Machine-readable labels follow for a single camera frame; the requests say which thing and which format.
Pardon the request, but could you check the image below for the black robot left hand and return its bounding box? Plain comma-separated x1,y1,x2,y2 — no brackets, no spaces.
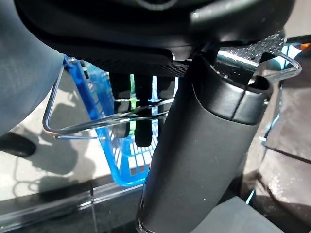
14,0,296,233

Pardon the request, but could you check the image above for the grey robot leg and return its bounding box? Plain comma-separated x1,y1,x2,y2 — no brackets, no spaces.
0,0,66,134

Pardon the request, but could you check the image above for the black robot foot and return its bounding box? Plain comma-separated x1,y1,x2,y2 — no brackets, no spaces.
0,133,37,158

